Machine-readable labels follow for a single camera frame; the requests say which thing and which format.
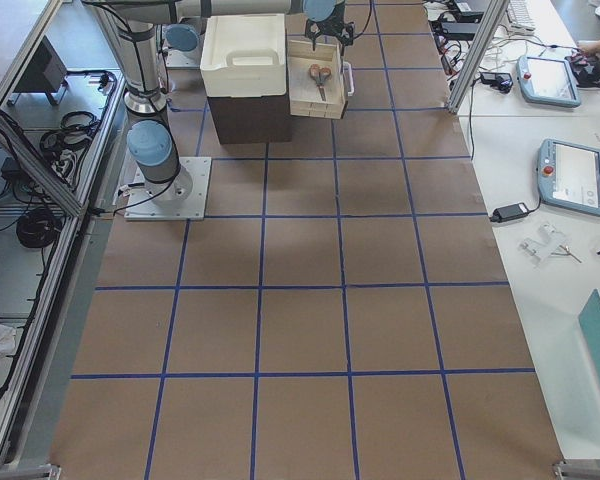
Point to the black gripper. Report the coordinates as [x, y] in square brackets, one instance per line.
[313, 28]

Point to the orange grey scissors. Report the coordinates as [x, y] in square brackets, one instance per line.
[320, 75]

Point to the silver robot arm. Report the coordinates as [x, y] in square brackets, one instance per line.
[130, 27]
[182, 37]

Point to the white foam box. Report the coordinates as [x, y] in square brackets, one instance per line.
[245, 56]

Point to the dark brown wooden cabinet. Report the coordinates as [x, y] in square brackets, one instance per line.
[247, 120]

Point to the far blue teach pendant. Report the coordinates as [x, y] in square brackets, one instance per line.
[547, 81]

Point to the blue teach pendant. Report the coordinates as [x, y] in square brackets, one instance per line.
[547, 81]
[568, 176]

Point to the small black power brick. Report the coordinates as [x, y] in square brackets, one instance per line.
[509, 213]

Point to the near blue teach pendant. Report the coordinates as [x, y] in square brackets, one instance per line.
[568, 176]

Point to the black monitor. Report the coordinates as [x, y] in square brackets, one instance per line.
[45, 74]

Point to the aluminium frame post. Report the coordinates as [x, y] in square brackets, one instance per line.
[482, 39]

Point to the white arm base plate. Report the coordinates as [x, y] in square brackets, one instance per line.
[185, 199]

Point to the clear plastic bracket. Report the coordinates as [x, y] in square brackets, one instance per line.
[552, 242]

